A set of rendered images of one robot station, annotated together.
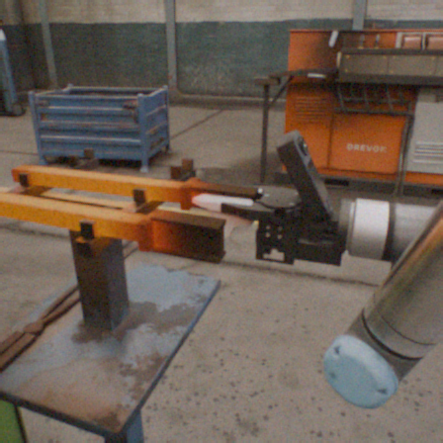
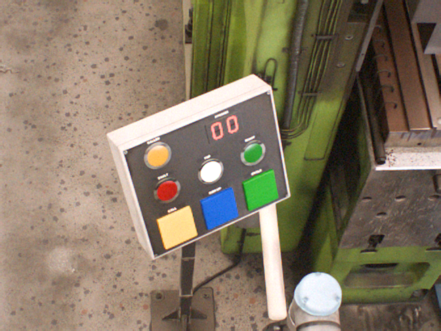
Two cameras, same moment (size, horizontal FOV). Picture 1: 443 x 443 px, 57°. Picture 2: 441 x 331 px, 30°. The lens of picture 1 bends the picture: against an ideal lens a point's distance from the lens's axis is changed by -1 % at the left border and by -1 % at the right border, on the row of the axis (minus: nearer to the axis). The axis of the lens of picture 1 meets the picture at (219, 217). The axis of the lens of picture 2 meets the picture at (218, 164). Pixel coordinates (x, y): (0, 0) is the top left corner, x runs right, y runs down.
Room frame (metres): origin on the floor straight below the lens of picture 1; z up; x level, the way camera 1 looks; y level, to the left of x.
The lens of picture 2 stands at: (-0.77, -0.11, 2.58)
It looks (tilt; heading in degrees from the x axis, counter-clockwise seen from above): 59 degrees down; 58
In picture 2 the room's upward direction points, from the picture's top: 6 degrees clockwise
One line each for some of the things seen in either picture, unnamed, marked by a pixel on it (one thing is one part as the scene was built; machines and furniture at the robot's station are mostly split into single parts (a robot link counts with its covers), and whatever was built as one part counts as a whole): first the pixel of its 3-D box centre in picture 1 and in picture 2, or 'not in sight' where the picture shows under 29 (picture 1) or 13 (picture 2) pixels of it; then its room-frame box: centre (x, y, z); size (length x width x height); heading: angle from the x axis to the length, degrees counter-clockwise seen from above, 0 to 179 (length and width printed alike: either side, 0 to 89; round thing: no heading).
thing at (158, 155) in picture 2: not in sight; (157, 155); (-0.42, 0.67, 1.16); 0.05 x 0.03 x 0.04; 157
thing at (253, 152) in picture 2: not in sight; (252, 152); (-0.22, 0.63, 1.09); 0.05 x 0.03 x 0.04; 157
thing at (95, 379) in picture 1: (108, 321); not in sight; (0.61, 0.20, 0.71); 0.40 x 0.30 x 0.02; 160
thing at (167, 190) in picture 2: not in sight; (167, 190); (-0.42, 0.63, 1.09); 0.05 x 0.03 x 0.04; 157
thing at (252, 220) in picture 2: not in sight; (249, 211); (-0.06, 0.82, 0.36); 0.09 x 0.07 x 0.12; 157
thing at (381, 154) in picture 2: not in sight; (369, 92); (0.18, 0.75, 0.93); 0.40 x 0.03 x 0.03; 67
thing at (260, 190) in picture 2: not in sight; (259, 189); (-0.22, 0.59, 1.01); 0.07 x 0.05 x 0.07; 2
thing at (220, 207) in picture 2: not in sight; (218, 207); (-0.32, 0.59, 1.01); 0.07 x 0.05 x 0.07; 2
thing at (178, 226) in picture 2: not in sight; (176, 226); (-0.42, 0.58, 1.01); 0.07 x 0.05 x 0.07; 2
